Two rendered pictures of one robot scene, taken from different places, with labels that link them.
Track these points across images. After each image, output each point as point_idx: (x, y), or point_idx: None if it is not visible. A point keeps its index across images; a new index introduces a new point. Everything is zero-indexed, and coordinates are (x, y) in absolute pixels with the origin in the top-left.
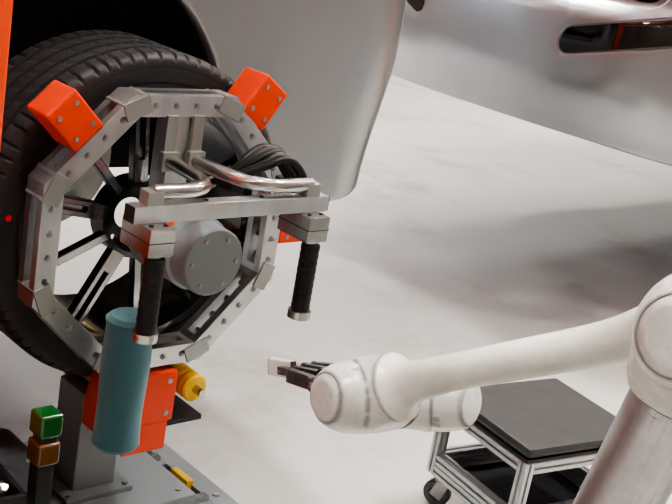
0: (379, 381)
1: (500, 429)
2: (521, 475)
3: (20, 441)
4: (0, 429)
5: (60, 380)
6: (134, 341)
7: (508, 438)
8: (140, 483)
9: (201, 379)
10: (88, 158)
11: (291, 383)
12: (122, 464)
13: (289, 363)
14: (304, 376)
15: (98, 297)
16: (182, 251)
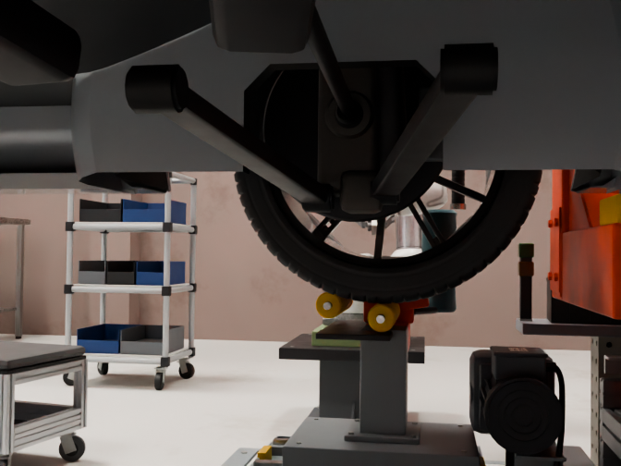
0: None
1: (62, 351)
2: (86, 369)
3: (474, 352)
4: (483, 353)
5: (406, 335)
6: (466, 209)
7: (70, 351)
8: (337, 425)
9: None
10: None
11: (387, 226)
12: (329, 434)
13: (376, 221)
14: (391, 216)
15: (366, 257)
16: None
